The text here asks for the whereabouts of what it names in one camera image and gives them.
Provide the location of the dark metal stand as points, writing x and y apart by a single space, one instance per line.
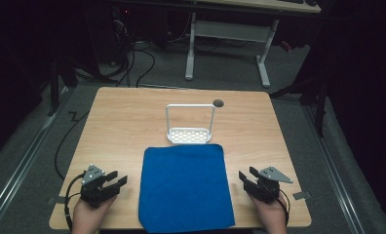
55 87
314 97

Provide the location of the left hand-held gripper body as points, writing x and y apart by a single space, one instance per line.
93 191

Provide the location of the blue cloth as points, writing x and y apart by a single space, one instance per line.
184 188

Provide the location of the person's right hand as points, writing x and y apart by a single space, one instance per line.
272 216

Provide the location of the person's left hand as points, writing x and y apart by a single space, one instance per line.
90 216

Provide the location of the dark round table grommet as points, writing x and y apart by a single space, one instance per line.
218 103

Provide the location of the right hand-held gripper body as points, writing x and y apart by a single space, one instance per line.
267 187

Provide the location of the grey tape strip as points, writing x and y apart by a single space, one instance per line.
56 200
301 195

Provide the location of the black computer mouse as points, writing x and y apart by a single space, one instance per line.
311 2

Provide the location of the white-legged desk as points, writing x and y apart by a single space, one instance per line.
228 31

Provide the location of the metal floor rail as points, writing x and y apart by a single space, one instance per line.
22 165
334 169

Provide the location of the black keyboard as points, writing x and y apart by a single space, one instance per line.
291 1

